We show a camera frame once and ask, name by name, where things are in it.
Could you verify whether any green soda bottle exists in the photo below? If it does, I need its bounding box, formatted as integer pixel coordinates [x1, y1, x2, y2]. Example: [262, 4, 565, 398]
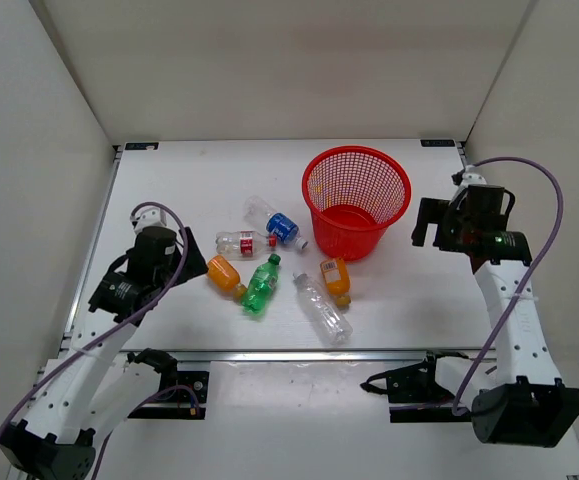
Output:
[241, 254, 281, 315]

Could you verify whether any orange juice bottle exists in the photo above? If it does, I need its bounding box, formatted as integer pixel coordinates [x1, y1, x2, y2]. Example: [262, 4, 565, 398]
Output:
[207, 255, 247, 301]
[320, 258, 351, 308]

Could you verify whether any clear ribbed water bottle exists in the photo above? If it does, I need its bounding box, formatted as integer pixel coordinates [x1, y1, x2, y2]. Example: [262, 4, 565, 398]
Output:
[293, 273, 353, 346]

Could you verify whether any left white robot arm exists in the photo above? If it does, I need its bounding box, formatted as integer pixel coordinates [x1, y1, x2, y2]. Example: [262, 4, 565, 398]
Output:
[0, 226, 207, 479]

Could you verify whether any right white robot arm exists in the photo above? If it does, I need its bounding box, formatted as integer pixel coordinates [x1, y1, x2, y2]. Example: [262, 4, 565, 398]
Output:
[360, 185, 579, 448]

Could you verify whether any red plastic mesh bin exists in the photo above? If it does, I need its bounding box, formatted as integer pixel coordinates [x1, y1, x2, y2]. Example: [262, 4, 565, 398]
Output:
[301, 145, 412, 262]

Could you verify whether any red label clear bottle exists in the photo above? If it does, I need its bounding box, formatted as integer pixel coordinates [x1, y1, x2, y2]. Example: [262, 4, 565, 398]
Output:
[215, 230, 277, 260]

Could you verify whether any right black corner label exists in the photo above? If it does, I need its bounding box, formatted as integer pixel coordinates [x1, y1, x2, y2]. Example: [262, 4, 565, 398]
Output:
[420, 139, 456, 148]

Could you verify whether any black corner label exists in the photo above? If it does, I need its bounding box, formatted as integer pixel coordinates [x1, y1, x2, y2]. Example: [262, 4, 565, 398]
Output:
[124, 142, 159, 151]
[420, 139, 456, 148]

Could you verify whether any blue label clear bottle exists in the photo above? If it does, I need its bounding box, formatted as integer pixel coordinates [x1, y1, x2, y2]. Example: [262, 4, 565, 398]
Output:
[243, 195, 308, 252]

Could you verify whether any left black corner label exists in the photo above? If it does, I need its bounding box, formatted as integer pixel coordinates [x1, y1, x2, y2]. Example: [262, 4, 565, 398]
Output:
[124, 142, 159, 151]

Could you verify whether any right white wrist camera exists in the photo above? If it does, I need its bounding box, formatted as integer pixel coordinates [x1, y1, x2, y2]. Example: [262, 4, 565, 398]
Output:
[452, 166, 487, 188]

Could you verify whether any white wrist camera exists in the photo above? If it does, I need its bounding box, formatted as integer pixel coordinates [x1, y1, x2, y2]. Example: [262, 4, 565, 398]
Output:
[130, 207, 167, 235]
[452, 166, 487, 188]

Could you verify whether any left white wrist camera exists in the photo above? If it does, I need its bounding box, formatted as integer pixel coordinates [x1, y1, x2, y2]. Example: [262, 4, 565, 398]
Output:
[130, 207, 167, 235]

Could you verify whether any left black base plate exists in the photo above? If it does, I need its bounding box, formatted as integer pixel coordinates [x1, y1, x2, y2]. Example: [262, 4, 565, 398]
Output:
[129, 363, 210, 421]

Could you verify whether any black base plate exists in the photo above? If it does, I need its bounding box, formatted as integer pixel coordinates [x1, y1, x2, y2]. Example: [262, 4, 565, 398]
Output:
[129, 363, 210, 421]
[360, 352, 471, 424]

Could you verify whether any aluminium table rail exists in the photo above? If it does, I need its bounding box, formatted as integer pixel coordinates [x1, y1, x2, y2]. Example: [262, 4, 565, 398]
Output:
[65, 140, 489, 362]

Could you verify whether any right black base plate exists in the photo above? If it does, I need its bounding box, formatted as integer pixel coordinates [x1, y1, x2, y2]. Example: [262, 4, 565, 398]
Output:
[360, 352, 471, 424]

